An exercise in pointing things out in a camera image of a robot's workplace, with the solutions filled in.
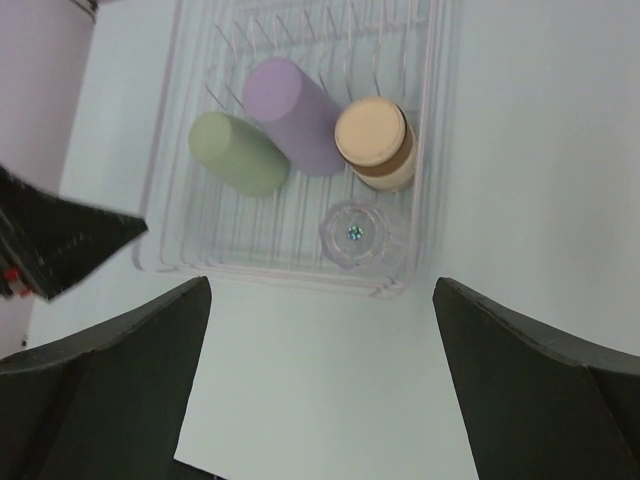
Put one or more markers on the clear glass cup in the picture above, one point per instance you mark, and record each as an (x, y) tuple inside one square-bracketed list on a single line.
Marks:
[(365, 238)]

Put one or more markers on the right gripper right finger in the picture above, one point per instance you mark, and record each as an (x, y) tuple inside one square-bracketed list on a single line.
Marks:
[(537, 402)]

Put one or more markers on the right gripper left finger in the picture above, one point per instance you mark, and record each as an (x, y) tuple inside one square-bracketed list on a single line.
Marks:
[(107, 402)]

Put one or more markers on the clear wire dish rack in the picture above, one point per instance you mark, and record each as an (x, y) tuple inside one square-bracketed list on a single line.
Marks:
[(198, 225)]

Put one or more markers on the green cup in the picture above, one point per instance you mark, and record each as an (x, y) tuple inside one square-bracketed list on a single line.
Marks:
[(238, 153)]

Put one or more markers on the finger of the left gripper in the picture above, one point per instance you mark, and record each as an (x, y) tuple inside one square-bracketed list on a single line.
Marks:
[(50, 244)]

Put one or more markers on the purple cup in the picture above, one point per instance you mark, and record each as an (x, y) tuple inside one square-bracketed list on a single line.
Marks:
[(296, 113)]

